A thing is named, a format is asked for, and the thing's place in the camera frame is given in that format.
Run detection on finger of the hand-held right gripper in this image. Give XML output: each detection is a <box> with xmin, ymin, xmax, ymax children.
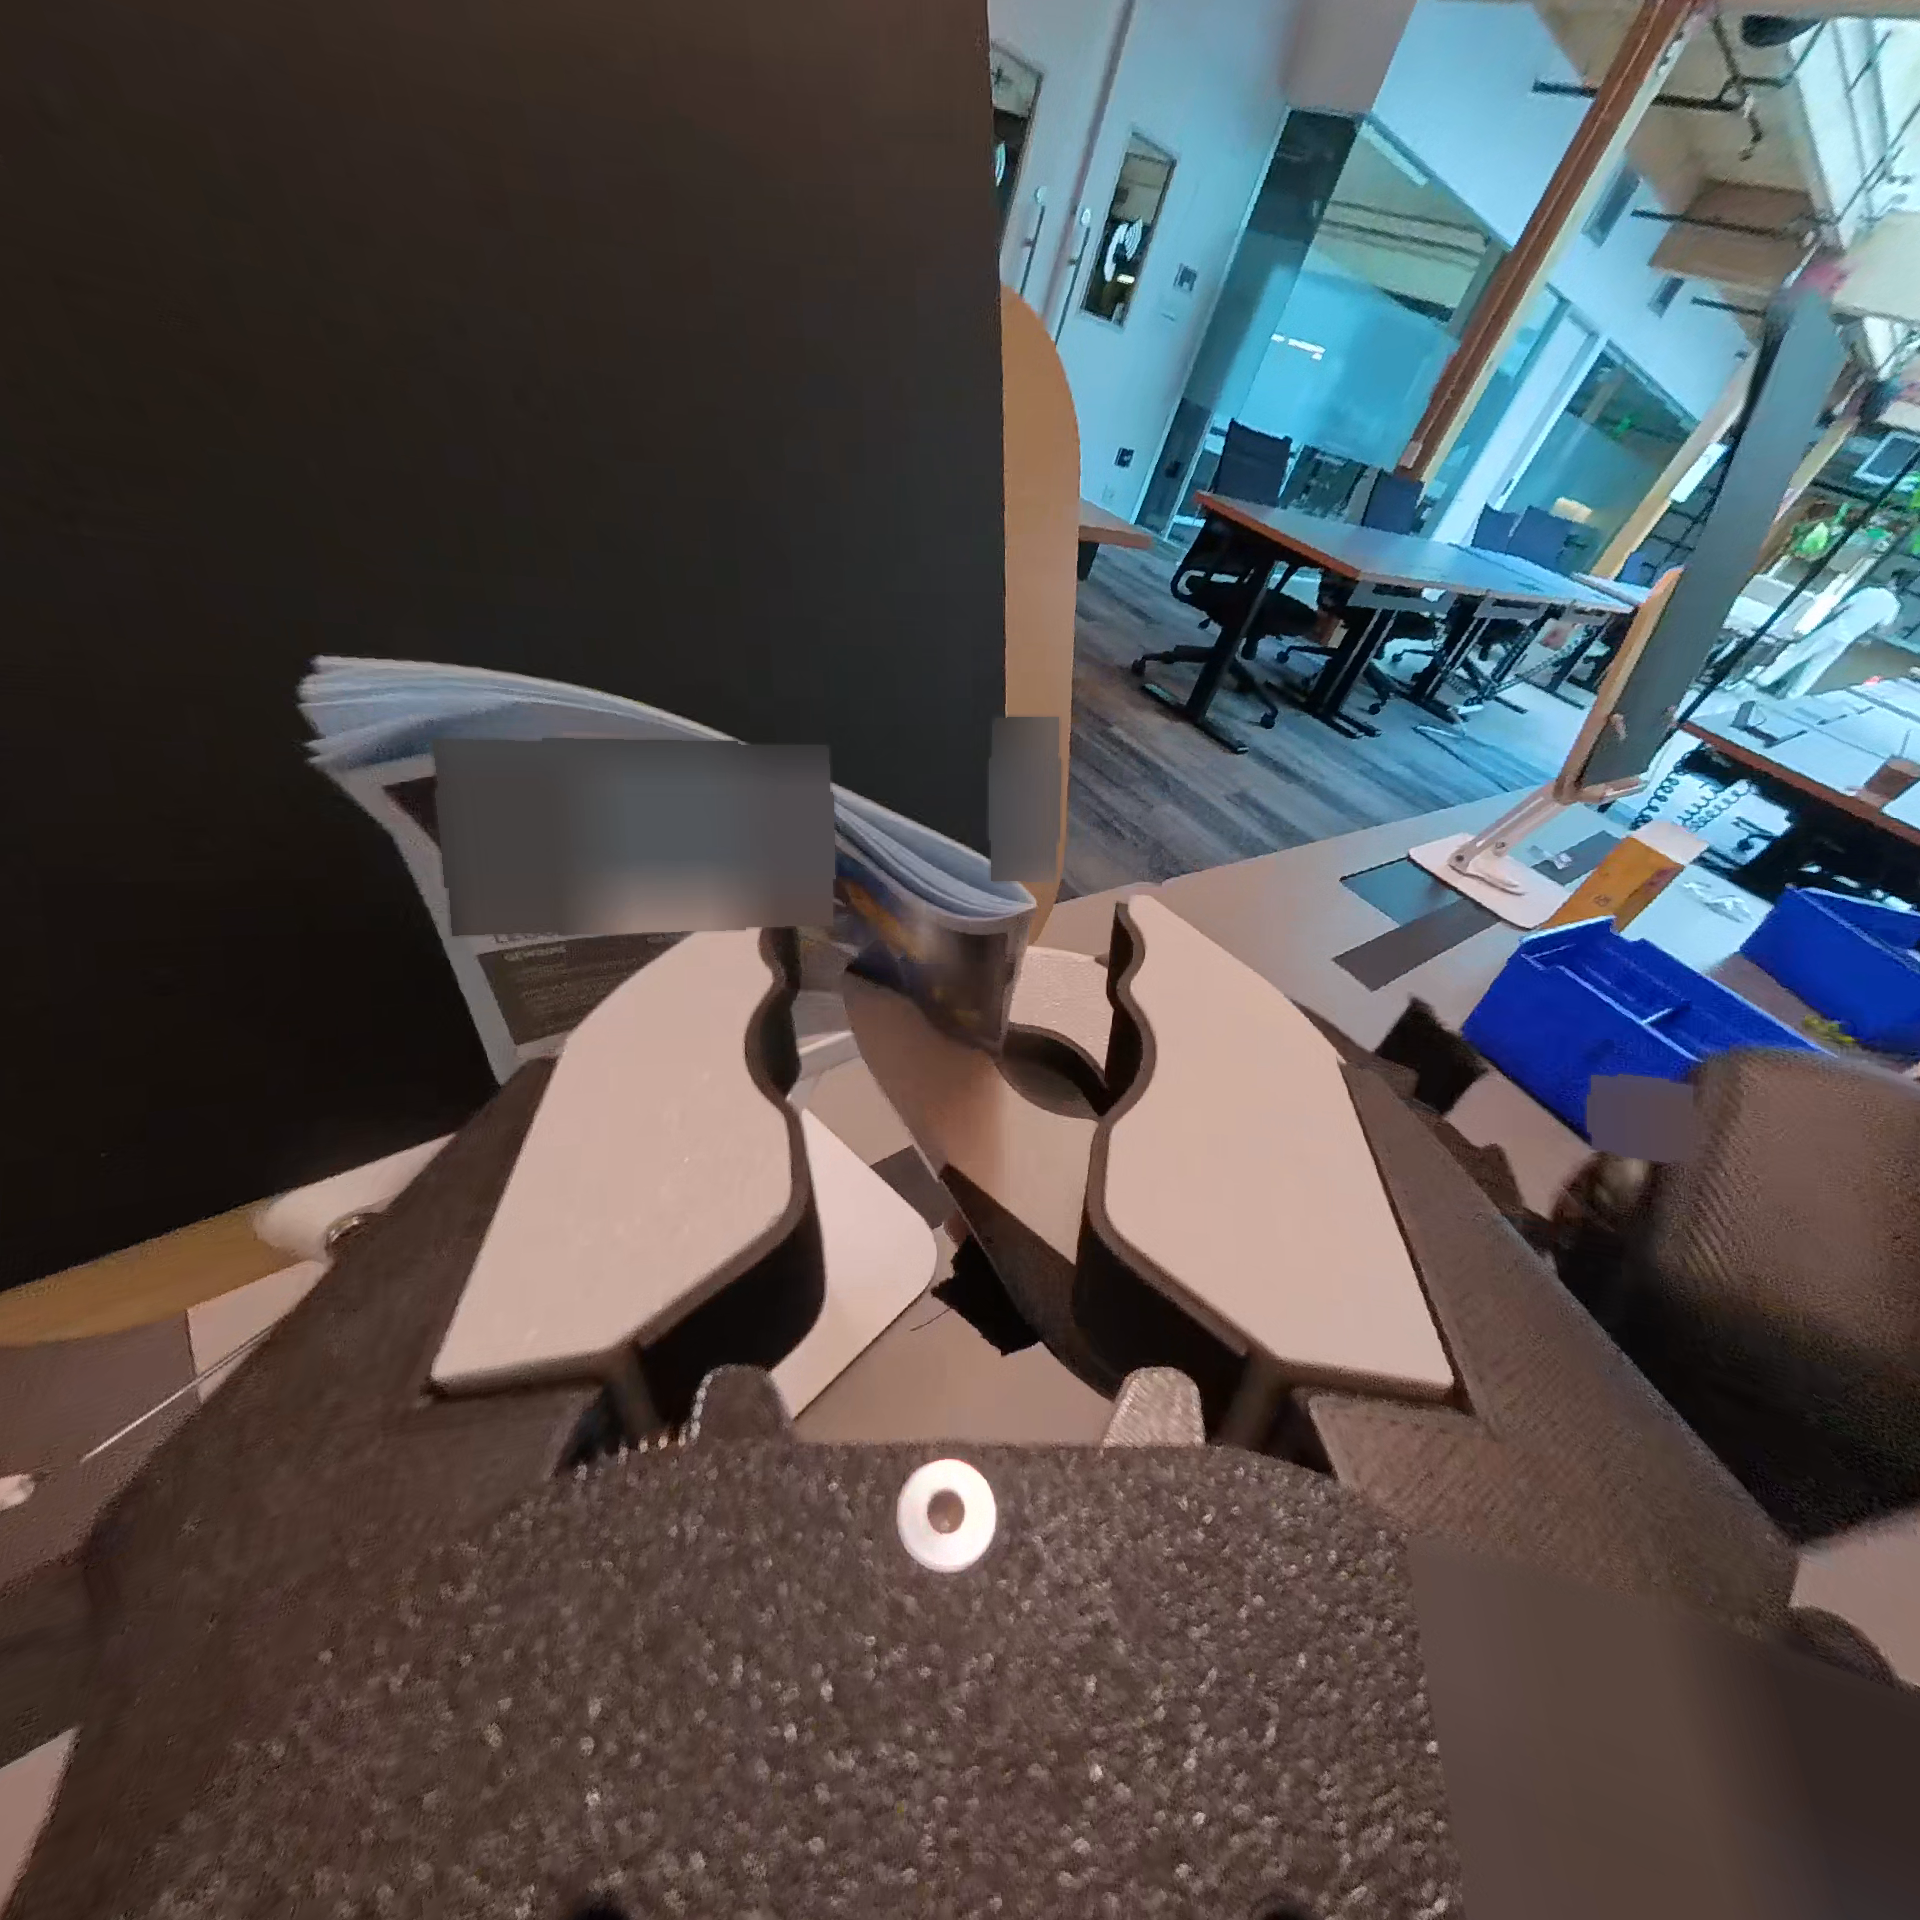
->
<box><xmin>846</xmin><ymin>982</ymin><xmax>1110</xmax><ymax>1263</ymax></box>
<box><xmin>1004</xmin><ymin>949</ymin><xmax>1117</xmax><ymax>1041</ymax></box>

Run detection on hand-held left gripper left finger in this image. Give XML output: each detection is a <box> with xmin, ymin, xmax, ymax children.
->
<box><xmin>428</xmin><ymin>927</ymin><xmax>821</xmax><ymax>1400</ymax></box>

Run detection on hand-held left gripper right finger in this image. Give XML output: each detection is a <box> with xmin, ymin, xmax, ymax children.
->
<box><xmin>1085</xmin><ymin>894</ymin><xmax>1457</xmax><ymax>1460</ymax></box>

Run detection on lego instruction booklet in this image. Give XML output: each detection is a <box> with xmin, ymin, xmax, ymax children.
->
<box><xmin>295</xmin><ymin>653</ymin><xmax>1039</xmax><ymax>1087</ymax></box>

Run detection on stand display board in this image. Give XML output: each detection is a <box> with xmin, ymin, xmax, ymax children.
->
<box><xmin>0</xmin><ymin>0</ymin><xmax>1085</xmax><ymax>1340</ymax></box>

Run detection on black table cover panel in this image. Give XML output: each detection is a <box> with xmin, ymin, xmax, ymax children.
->
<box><xmin>1337</xmin><ymin>853</ymin><xmax>1520</xmax><ymax>997</ymax></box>

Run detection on blue plastic bin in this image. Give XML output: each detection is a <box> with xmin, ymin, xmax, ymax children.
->
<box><xmin>1735</xmin><ymin>882</ymin><xmax>1920</xmax><ymax>1057</ymax></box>
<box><xmin>1457</xmin><ymin>912</ymin><xmax>1827</xmax><ymax>1138</ymax></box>

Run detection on yellow purple box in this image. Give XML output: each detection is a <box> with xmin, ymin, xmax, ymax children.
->
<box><xmin>1560</xmin><ymin>824</ymin><xmax>1712</xmax><ymax>933</ymax></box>

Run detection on black office chair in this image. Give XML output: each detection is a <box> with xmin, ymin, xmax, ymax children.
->
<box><xmin>1127</xmin><ymin>416</ymin><xmax>1325</xmax><ymax>727</ymax></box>
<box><xmin>1346</xmin><ymin>464</ymin><xmax>1445</xmax><ymax>542</ymax></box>

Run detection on wooden desk black legs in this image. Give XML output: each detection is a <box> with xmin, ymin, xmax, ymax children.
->
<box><xmin>1188</xmin><ymin>488</ymin><xmax>1640</xmax><ymax>756</ymax></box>
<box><xmin>1075</xmin><ymin>499</ymin><xmax>1160</xmax><ymax>590</ymax></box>

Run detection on dark board on easel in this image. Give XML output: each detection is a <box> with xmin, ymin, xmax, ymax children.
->
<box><xmin>1555</xmin><ymin>288</ymin><xmax>1850</xmax><ymax>846</ymax></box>

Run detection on white double door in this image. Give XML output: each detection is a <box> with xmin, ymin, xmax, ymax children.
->
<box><xmin>990</xmin><ymin>43</ymin><xmax>1189</xmax><ymax>337</ymax></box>

